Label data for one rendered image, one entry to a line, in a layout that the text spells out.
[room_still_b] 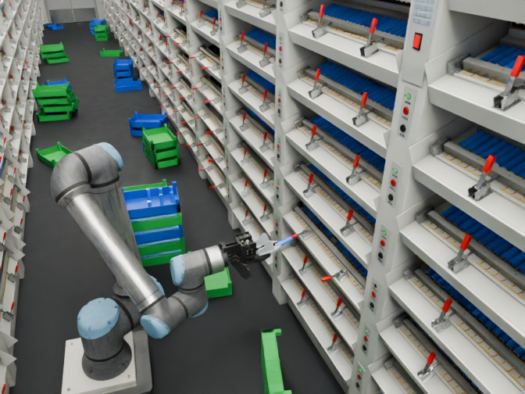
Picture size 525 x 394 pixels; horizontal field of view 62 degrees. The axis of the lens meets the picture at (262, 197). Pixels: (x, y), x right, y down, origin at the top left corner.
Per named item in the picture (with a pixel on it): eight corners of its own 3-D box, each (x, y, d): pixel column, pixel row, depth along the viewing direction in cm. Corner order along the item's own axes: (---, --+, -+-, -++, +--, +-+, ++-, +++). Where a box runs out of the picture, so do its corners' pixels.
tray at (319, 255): (364, 320, 143) (357, 302, 137) (285, 223, 191) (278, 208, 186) (414, 287, 145) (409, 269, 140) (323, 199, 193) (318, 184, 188)
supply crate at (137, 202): (121, 220, 222) (118, 207, 218) (122, 200, 239) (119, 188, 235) (180, 212, 229) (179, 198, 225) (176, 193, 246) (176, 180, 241)
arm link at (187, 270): (170, 277, 147) (166, 252, 143) (206, 266, 151) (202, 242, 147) (176, 293, 140) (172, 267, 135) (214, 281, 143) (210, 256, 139)
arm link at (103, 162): (115, 322, 180) (58, 150, 148) (148, 299, 192) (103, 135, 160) (137, 336, 171) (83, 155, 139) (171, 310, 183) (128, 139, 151)
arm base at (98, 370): (82, 386, 165) (77, 370, 159) (81, 347, 180) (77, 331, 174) (134, 373, 171) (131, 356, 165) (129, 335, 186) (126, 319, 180)
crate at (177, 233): (126, 245, 230) (123, 233, 226) (126, 224, 247) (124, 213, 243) (183, 237, 237) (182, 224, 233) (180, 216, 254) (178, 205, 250)
